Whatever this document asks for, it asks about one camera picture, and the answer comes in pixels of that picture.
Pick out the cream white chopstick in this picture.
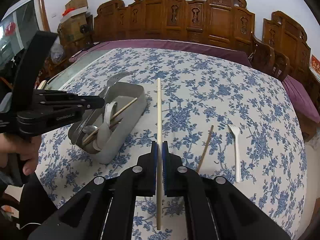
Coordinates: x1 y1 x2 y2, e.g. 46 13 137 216
156 78 163 230

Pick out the grey metal tray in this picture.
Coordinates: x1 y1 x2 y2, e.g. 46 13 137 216
68 82 147 164

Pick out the steel fork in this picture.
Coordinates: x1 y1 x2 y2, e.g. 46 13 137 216
70 72 133 145

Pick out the light bamboo chopstick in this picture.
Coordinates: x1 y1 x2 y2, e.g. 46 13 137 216
83 98 138 146

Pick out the left hand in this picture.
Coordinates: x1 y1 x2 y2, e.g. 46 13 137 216
0 133 42 176

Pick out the dark brown chopstick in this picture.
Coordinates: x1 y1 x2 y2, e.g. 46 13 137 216
196 125 214 173

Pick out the blue floral tablecloth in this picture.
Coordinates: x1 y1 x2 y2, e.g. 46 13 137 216
36 48 307 238

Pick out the white plastic fork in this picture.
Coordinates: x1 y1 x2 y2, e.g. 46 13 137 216
228 124 242 183

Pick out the glass door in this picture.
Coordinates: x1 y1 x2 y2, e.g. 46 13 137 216
0 0 44 69

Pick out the cardboard box stack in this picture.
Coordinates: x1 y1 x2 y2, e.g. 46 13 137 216
57 0 92 55

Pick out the purple sofa cushion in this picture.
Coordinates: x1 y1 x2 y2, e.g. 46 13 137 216
69 39 252 67

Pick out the purple armchair cushion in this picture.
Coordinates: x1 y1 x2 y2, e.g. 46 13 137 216
282 75 320 123

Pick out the carved wooden sofa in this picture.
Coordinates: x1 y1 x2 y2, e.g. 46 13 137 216
93 0 290 81

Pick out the red gift box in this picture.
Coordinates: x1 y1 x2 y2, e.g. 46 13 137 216
310 55 320 75

